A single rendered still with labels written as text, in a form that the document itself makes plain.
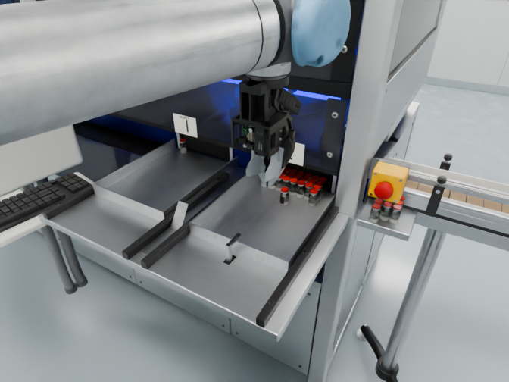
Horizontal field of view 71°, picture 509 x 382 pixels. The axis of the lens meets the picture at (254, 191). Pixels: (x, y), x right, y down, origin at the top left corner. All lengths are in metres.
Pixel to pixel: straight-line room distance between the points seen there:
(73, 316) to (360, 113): 1.63
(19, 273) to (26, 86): 2.15
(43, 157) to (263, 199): 0.77
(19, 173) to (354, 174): 1.04
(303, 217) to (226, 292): 0.30
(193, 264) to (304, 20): 0.59
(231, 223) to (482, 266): 1.75
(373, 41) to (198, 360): 1.39
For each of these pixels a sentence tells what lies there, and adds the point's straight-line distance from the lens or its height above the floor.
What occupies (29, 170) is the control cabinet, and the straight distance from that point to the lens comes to 1.38.
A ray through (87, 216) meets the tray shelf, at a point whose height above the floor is 0.88.
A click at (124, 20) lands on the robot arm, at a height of 1.40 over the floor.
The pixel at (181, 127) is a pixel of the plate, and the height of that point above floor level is 1.01.
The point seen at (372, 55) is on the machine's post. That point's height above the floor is 1.27.
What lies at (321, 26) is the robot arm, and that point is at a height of 1.39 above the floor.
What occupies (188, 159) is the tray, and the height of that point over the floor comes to 0.88.
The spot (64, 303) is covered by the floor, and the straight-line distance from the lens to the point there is 2.08.
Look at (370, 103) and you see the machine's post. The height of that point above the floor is 1.18.
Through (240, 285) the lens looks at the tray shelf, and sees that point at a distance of 0.75.
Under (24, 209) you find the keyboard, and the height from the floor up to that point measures 0.83.
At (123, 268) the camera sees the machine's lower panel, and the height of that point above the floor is 0.17.
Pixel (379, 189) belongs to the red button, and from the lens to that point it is 0.84.
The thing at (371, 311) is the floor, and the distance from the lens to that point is 1.91.
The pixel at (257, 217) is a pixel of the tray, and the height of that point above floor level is 0.88.
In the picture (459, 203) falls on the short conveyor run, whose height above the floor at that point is 0.93.
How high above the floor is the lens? 1.44
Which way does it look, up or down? 33 degrees down
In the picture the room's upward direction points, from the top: straight up
